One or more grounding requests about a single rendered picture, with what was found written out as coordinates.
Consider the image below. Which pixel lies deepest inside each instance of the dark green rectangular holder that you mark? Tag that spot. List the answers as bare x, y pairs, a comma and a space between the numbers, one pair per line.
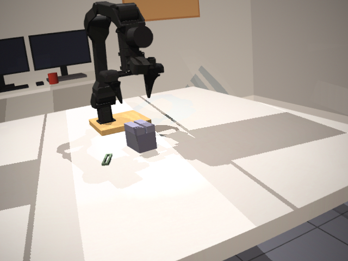
105, 158

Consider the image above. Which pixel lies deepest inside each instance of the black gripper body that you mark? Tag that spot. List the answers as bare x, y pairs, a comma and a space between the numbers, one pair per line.
111, 76

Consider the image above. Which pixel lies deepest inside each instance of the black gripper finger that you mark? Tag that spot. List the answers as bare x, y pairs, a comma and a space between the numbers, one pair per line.
149, 81
115, 86

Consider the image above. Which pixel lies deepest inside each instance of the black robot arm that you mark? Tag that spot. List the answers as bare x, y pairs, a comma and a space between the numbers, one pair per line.
132, 33

